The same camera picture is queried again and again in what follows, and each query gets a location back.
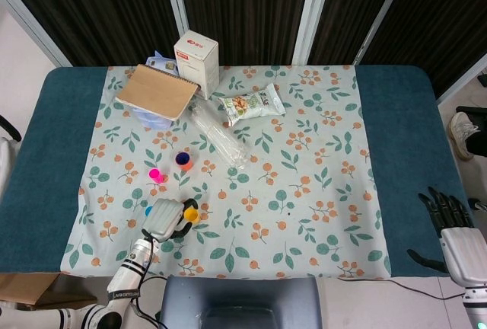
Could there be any white sneaker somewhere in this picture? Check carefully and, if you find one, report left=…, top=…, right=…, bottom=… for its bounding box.
left=447, top=111, right=481, bottom=161

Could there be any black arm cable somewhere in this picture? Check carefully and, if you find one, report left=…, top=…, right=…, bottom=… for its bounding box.
left=131, top=229, right=165, bottom=329

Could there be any yellow plastic cup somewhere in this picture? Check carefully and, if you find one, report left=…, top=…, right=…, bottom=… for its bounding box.
left=183, top=207, right=201, bottom=225

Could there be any tall white carton box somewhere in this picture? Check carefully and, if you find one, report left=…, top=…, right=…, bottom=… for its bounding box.
left=173, top=30, right=221, bottom=101

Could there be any clear plastic packaging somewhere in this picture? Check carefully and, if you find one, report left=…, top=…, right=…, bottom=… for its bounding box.
left=189, top=102, right=250, bottom=170

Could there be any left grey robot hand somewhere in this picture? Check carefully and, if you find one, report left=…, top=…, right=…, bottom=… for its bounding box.
left=142, top=198, right=199, bottom=242

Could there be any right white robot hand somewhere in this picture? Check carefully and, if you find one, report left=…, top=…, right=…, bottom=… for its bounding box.
left=406, top=186, right=487, bottom=290

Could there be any black trouser leg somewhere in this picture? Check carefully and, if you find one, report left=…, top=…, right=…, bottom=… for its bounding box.
left=465, top=129, right=487, bottom=159

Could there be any teal table cover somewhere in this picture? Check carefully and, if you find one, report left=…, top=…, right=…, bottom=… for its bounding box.
left=0, top=64, right=475, bottom=279

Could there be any nut snack bag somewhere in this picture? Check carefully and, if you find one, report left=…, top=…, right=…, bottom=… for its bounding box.
left=218, top=83, right=286, bottom=128

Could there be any floral fruit print tablecloth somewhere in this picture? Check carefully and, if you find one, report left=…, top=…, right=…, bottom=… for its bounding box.
left=60, top=64, right=393, bottom=280

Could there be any black floor cable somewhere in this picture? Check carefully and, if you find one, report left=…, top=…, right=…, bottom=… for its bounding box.
left=337, top=276, right=466, bottom=302

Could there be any dark folding screen white frame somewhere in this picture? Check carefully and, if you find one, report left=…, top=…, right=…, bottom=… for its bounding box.
left=0, top=0, right=487, bottom=100

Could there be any brown cardboard box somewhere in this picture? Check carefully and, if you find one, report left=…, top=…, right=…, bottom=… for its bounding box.
left=0, top=272, right=97, bottom=311

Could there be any pale blue tissue pack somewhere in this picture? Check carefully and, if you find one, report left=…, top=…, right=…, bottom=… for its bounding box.
left=135, top=50, right=179, bottom=131

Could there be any grey padded robot base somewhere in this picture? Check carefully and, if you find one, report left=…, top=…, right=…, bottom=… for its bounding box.
left=158, top=276, right=323, bottom=329

